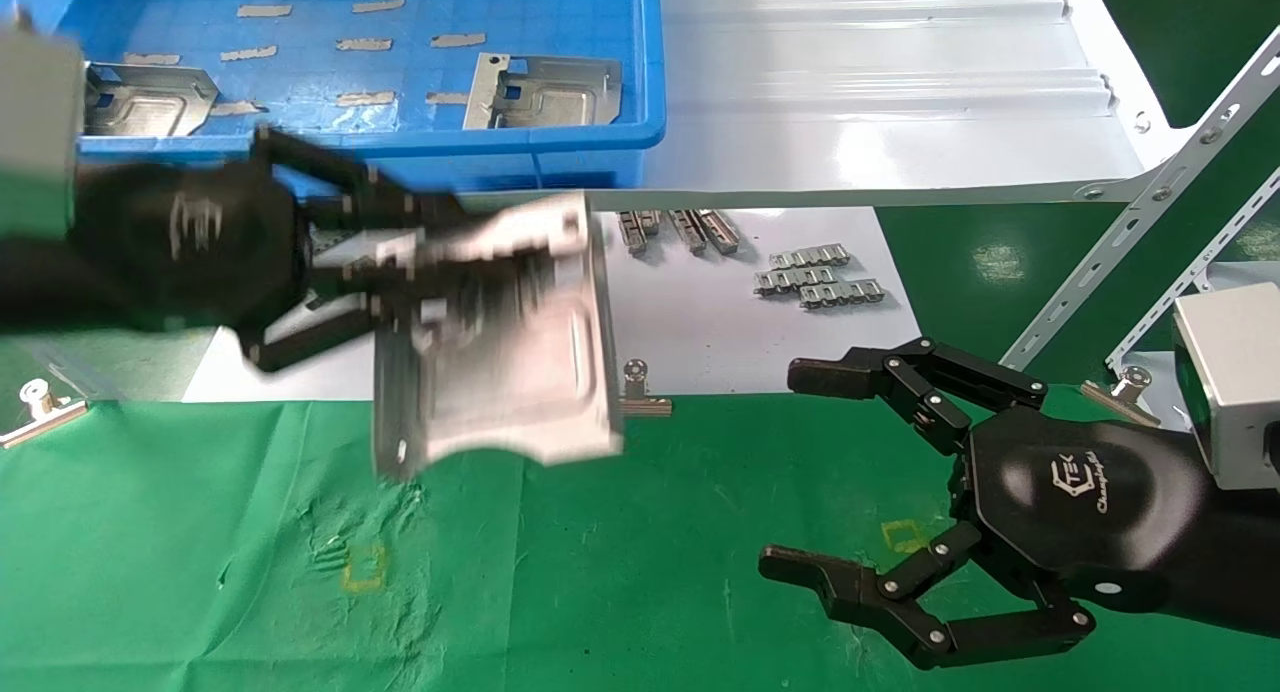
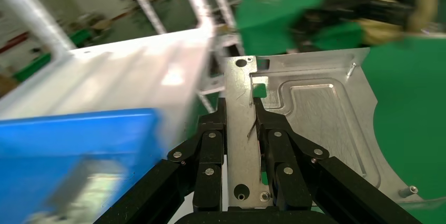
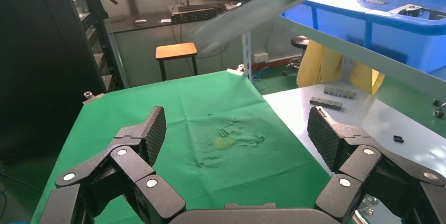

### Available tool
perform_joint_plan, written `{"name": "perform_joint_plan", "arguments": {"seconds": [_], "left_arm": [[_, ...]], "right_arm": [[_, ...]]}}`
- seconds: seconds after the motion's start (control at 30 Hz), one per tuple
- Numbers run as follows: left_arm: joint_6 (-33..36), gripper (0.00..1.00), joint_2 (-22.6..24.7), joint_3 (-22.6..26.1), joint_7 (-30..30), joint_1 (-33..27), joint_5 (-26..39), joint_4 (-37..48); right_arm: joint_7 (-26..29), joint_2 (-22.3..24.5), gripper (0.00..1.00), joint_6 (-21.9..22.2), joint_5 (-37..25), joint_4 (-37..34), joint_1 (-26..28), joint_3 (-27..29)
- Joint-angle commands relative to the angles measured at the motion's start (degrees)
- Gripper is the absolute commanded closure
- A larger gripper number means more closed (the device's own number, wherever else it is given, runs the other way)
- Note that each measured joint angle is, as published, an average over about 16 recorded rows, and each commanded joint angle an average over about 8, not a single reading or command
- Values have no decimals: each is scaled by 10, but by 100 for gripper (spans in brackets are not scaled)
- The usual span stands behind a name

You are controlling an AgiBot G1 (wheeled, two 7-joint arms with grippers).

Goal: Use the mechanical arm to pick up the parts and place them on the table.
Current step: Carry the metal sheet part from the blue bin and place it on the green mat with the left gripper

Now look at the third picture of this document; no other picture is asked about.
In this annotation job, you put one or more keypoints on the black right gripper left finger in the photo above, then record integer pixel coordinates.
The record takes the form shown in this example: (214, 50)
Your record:
(132, 166)

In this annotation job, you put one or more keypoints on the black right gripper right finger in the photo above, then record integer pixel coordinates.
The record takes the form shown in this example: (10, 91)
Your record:
(345, 145)

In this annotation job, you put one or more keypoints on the grey metal link part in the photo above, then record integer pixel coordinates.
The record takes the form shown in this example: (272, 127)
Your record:
(376, 2)
(325, 103)
(339, 93)

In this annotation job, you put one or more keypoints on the small black plastic part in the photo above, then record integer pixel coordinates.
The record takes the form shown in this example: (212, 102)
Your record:
(398, 139)

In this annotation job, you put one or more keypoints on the black rack device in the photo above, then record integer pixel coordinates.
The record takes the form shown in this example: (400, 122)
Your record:
(195, 15)

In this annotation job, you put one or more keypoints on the metal table clamp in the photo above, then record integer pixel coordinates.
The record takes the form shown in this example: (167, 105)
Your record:
(369, 201)
(240, 67)
(89, 95)

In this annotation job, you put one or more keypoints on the black round stool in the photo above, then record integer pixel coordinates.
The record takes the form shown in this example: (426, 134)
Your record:
(299, 41)

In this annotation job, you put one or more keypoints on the small white desk object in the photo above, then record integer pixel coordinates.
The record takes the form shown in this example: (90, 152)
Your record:
(166, 20)
(140, 21)

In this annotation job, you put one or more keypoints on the wooden top stool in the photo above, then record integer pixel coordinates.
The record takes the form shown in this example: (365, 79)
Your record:
(176, 50)

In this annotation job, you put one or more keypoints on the green table cloth with mark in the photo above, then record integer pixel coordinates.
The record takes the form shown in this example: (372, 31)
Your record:
(209, 104)

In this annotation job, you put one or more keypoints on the small black knob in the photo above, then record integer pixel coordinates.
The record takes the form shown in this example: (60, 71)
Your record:
(439, 113)
(436, 102)

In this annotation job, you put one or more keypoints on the blue plastic bin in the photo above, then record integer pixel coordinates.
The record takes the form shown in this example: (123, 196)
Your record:
(348, 24)

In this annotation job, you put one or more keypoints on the black equipment cabinet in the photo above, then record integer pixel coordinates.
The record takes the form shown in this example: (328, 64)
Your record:
(41, 58)

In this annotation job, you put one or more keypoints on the white wall socket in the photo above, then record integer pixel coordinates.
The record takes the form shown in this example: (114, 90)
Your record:
(261, 57)

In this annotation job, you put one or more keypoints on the silver metal bracket part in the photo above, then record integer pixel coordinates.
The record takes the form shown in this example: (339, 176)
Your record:
(411, 8)

